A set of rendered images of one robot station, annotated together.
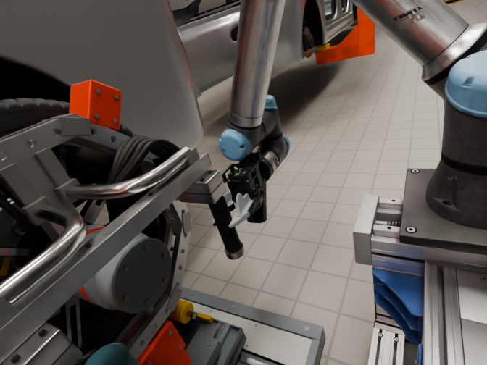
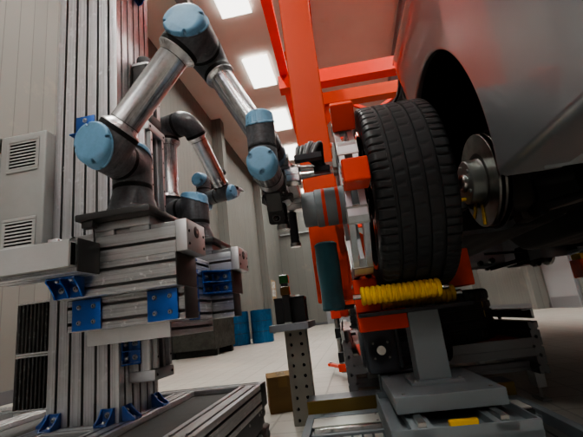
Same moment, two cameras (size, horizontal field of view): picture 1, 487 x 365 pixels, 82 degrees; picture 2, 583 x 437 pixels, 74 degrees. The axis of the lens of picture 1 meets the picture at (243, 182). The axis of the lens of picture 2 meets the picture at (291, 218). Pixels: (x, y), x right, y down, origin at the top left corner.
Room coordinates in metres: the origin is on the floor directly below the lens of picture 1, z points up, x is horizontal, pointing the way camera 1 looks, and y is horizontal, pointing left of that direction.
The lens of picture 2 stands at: (1.57, -0.52, 0.47)
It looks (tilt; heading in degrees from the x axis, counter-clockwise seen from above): 14 degrees up; 150
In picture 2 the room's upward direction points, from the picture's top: 7 degrees counter-clockwise
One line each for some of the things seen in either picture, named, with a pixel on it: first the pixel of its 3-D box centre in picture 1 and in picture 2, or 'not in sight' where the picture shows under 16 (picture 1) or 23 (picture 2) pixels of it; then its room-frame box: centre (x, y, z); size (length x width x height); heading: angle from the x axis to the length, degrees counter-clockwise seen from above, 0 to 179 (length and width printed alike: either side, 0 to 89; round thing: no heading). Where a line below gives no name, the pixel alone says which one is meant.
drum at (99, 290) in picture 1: (109, 264); (330, 206); (0.44, 0.29, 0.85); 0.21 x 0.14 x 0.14; 55
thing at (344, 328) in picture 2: not in sight; (348, 337); (-0.96, 1.29, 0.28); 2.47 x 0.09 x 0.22; 145
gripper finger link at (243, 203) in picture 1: (240, 206); not in sight; (0.50, 0.02, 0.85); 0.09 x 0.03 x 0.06; 154
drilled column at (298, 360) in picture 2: not in sight; (301, 374); (-0.16, 0.41, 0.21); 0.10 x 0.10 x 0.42; 55
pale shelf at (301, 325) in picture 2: not in sight; (294, 325); (-0.14, 0.40, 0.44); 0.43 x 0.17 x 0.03; 145
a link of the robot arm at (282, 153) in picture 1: (272, 150); (264, 166); (0.73, -0.11, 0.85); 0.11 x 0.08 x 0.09; 145
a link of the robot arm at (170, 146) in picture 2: not in sight; (168, 170); (-0.15, -0.16, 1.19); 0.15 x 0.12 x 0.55; 38
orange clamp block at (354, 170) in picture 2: not in sight; (355, 173); (0.74, 0.18, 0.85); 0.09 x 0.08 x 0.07; 145
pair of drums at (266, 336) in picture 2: not in sight; (250, 327); (-7.51, 3.16, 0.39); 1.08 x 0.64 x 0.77; 53
